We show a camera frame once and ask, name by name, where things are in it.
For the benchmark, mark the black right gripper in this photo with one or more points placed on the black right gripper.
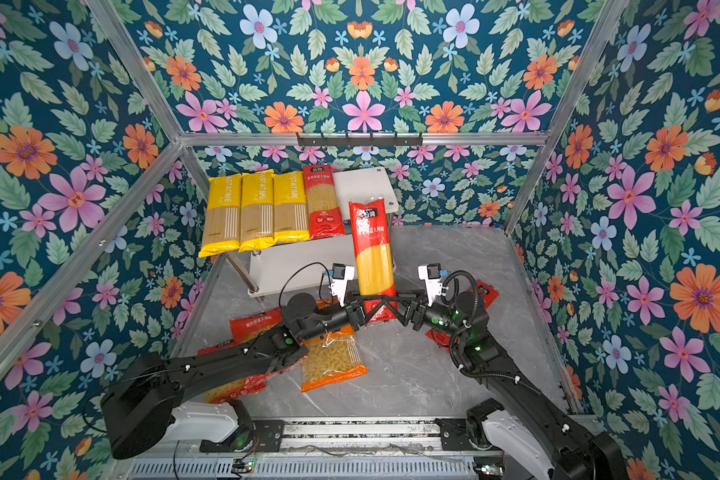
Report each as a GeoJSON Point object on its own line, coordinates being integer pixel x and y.
{"type": "Point", "coordinates": [418, 315]}

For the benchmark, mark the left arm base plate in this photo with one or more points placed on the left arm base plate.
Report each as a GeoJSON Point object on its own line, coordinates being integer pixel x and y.
{"type": "Point", "coordinates": [259, 436]}

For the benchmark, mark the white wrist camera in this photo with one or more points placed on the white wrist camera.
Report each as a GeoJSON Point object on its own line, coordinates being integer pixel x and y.
{"type": "Point", "coordinates": [433, 277]}
{"type": "Point", "coordinates": [340, 275]}

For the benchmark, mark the yellow spaghetti pack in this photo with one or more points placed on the yellow spaghetti pack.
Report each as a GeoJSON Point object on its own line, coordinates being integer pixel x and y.
{"type": "Point", "coordinates": [291, 222]}
{"type": "Point", "coordinates": [257, 211]}
{"type": "Point", "coordinates": [222, 224]}

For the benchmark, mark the aluminium front rail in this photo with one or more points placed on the aluminium front rail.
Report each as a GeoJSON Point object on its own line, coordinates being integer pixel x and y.
{"type": "Point", "coordinates": [344, 433]}

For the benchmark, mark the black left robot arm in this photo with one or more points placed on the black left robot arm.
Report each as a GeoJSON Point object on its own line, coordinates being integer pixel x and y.
{"type": "Point", "coordinates": [138, 409]}

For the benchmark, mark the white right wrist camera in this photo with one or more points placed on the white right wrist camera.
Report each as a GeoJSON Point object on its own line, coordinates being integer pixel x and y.
{"type": "Point", "coordinates": [433, 277]}

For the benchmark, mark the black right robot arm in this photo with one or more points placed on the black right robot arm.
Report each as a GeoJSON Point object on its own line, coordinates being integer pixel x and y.
{"type": "Point", "coordinates": [518, 418]}

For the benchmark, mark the black hook rail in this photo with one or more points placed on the black hook rail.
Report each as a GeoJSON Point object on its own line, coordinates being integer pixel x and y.
{"type": "Point", "coordinates": [347, 140]}

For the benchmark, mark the white two-tier shelf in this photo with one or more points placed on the white two-tier shelf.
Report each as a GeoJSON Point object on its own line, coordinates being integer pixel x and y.
{"type": "Point", "coordinates": [296, 266]}

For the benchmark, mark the red spaghetti pack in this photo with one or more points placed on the red spaghetti pack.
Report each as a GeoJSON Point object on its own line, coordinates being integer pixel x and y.
{"type": "Point", "coordinates": [373, 254]}
{"type": "Point", "coordinates": [463, 307]}
{"type": "Point", "coordinates": [325, 218]}

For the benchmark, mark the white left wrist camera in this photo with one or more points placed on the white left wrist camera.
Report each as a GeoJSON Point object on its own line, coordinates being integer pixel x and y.
{"type": "Point", "coordinates": [340, 275]}

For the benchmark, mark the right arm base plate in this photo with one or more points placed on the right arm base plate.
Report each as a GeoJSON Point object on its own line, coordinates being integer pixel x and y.
{"type": "Point", "coordinates": [456, 435]}

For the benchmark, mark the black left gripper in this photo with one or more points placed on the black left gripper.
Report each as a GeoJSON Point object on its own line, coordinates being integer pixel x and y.
{"type": "Point", "coordinates": [355, 311]}

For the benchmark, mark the red macaroni bag front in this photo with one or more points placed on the red macaroni bag front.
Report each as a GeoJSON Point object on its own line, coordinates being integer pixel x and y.
{"type": "Point", "coordinates": [247, 329]}

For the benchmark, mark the orange macaroni bag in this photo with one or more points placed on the orange macaroni bag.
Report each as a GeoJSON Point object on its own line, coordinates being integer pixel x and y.
{"type": "Point", "coordinates": [333, 358]}

